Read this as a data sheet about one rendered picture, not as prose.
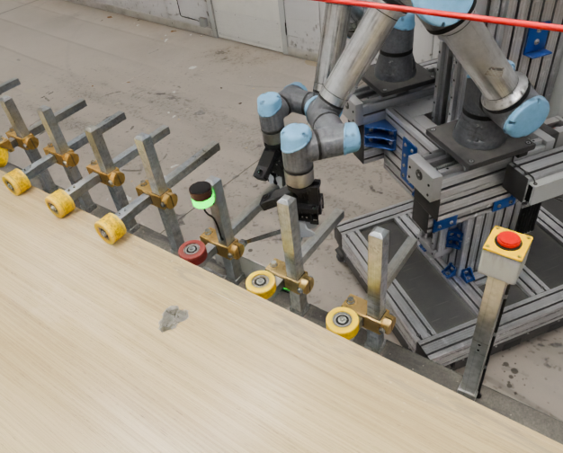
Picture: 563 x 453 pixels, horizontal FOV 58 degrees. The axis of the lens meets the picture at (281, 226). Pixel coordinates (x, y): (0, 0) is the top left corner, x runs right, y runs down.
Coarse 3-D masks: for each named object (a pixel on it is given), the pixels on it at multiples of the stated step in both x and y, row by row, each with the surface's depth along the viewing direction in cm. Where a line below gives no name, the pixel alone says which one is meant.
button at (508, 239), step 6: (498, 234) 94; (504, 234) 94; (510, 234) 94; (516, 234) 94; (498, 240) 93; (504, 240) 93; (510, 240) 93; (516, 240) 92; (504, 246) 93; (510, 246) 92; (516, 246) 92
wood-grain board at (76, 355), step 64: (0, 192) 180; (0, 256) 155; (64, 256) 152; (128, 256) 149; (0, 320) 135; (64, 320) 133; (128, 320) 131; (192, 320) 129; (256, 320) 127; (0, 384) 120; (64, 384) 119; (128, 384) 117; (192, 384) 115; (256, 384) 113; (320, 384) 112; (384, 384) 110; (0, 448) 108; (64, 448) 107; (128, 448) 105; (192, 448) 104; (256, 448) 103; (320, 448) 101; (384, 448) 100; (448, 448) 99; (512, 448) 98
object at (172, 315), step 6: (174, 306) 131; (168, 312) 130; (174, 312) 131; (180, 312) 129; (186, 312) 130; (162, 318) 128; (168, 318) 128; (174, 318) 129; (180, 318) 129; (186, 318) 129; (162, 324) 127; (168, 324) 128; (174, 324) 127; (162, 330) 127
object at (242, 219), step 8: (272, 184) 174; (264, 192) 171; (256, 200) 169; (248, 208) 166; (256, 208) 166; (240, 216) 164; (248, 216) 164; (232, 224) 161; (240, 224) 162; (208, 248) 154; (216, 248) 155; (208, 256) 153; (200, 264) 151
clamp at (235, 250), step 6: (210, 228) 159; (204, 234) 157; (210, 234) 157; (216, 234) 157; (204, 240) 157; (210, 240) 155; (216, 240) 155; (234, 240) 154; (216, 246) 155; (222, 246) 152; (228, 246) 152; (234, 246) 152; (240, 246) 153; (222, 252) 154; (228, 252) 152; (234, 252) 151; (240, 252) 154; (228, 258) 154; (234, 258) 153
